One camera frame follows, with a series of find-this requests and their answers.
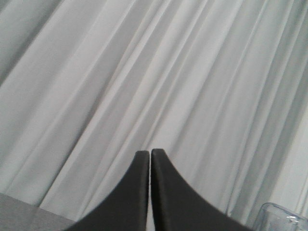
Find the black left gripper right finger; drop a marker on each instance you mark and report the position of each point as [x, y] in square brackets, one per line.
[177, 206]

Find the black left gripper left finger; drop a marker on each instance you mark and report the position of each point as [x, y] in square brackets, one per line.
[125, 208]

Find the white pleated curtain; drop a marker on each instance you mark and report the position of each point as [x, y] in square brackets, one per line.
[220, 85]

